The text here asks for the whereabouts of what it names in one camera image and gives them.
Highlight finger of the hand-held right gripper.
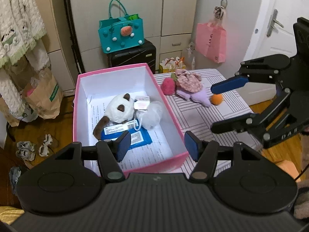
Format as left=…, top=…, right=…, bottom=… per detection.
left=210, top=88, right=294, bottom=149
left=211, top=54, right=294, bottom=95

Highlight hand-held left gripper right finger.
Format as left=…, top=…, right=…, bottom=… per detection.
left=185, top=131, right=273, bottom=183

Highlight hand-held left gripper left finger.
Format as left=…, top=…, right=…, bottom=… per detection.
left=36, top=131, right=131, bottom=183

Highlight orange plush ball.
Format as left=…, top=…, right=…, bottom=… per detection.
left=211, top=93, right=224, bottom=106

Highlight blue wet wipes pack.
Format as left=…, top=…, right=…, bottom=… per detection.
left=100, top=119, right=152, bottom=148

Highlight pink cardboard box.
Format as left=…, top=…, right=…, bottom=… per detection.
left=72, top=63, right=189, bottom=177

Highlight purple plush toy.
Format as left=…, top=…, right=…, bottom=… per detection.
left=176, top=87, right=211, bottom=107

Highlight white plush cat toy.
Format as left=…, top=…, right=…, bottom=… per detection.
left=93, top=93, right=138, bottom=142

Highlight floral fabric scrunchie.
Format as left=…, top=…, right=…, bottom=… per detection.
left=174, top=69, right=203, bottom=93

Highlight white mesh bath pouf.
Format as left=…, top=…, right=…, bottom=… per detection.
left=139, top=101, right=164, bottom=130

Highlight pink strawberry plush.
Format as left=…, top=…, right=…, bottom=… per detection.
left=161, top=74, right=176, bottom=95

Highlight printed paper sheets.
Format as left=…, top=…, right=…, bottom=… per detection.
left=86, top=90, right=173, bottom=172

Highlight pink shopping bag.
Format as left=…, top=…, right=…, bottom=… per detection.
left=194, top=22, right=227, bottom=64

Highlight clear plastic bag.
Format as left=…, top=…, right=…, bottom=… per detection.
left=186, top=42, right=196, bottom=69

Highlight yellow white gift bag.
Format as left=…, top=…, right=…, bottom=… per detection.
left=159, top=57, right=187, bottom=74

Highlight black suitcase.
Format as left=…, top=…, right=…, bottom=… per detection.
left=107, top=41, right=157, bottom=74

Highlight grey wardrobe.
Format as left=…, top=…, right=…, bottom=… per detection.
left=68, top=0, right=201, bottom=74

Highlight brown paper bag green label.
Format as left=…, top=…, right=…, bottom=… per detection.
left=22, top=71, right=64, bottom=119

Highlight white green plastic bag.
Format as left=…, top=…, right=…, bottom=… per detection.
left=20, top=106, right=39, bottom=122

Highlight teal felt tote bag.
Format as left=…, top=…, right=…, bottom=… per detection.
left=98, top=0, right=145, bottom=54

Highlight grey blue cloth bundle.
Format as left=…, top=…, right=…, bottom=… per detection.
left=9, top=166, right=22, bottom=186

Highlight black clothes rack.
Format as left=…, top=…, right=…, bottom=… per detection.
left=6, top=121, right=18, bottom=142

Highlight black stand pole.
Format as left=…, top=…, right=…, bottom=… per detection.
left=61, top=0, right=85, bottom=74

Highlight yellow blanket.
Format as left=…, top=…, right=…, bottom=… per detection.
left=0, top=205, right=25, bottom=228

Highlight beige cabinet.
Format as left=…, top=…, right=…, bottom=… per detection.
left=31, top=0, right=78, bottom=92

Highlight white fluffy pajama jacket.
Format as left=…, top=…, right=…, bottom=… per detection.
left=0, top=0, right=47, bottom=68

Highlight black hair ties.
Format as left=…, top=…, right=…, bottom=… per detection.
left=212, top=0, right=228, bottom=20

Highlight metal door handle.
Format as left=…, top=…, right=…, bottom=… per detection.
left=267, top=9, right=285, bottom=37

